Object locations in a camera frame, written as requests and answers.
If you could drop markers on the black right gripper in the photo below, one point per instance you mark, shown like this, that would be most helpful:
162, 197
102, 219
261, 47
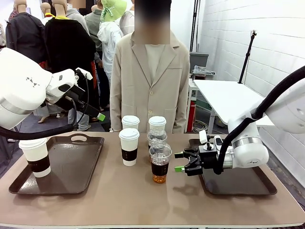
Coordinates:
208, 157

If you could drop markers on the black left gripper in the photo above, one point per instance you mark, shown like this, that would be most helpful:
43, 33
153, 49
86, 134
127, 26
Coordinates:
70, 97

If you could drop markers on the clear plastic iced coffee cup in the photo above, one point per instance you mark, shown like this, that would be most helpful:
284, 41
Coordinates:
160, 167
156, 136

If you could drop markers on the white paper coffee cup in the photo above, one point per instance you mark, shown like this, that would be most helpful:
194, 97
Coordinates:
130, 121
157, 121
35, 152
129, 143

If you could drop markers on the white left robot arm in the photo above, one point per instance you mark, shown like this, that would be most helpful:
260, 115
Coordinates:
21, 83

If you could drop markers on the brown plastic serving tray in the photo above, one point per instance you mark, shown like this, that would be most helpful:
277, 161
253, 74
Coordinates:
238, 183
71, 167

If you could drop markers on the red fire extinguisher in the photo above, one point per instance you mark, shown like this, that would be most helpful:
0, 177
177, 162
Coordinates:
191, 114

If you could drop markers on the person in beige jacket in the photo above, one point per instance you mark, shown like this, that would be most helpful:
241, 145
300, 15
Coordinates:
147, 95

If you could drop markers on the mannequin in black garment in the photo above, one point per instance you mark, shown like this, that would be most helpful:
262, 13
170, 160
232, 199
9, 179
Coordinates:
69, 45

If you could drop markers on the mannequin in white jacket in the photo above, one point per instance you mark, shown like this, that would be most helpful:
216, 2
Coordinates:
108, 43

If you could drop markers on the white folding table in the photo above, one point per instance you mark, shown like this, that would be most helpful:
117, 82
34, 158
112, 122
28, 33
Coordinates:
226, 95

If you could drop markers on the person in olive jacket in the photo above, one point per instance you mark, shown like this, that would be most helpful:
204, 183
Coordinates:
93, 26

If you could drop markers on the clear plastic clutter box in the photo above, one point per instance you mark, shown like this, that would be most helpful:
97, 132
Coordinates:
202, 71

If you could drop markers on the person in grey hoodie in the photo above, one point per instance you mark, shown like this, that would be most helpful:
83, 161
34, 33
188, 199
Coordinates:
76, 15

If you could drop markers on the mannequin in navy jacket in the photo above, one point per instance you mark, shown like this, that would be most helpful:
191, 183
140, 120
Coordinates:
23, 35

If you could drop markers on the grey storage bin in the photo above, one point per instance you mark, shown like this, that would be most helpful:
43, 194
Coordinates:
199, 59

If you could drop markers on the green bucket hat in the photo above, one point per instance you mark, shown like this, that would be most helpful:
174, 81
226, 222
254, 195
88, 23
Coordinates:
114, 9

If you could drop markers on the black light stand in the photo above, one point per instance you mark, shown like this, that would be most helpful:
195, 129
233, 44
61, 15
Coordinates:
246, 57

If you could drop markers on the black tripod poles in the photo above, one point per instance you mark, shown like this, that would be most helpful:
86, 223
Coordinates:
194, 23

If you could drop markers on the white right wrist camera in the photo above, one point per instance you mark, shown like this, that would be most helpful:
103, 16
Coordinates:
203, 136

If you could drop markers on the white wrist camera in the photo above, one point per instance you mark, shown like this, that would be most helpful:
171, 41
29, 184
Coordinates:
203, 136
84, 72

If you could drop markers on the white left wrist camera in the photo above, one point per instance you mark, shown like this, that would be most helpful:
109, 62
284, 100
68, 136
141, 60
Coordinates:
84, 72

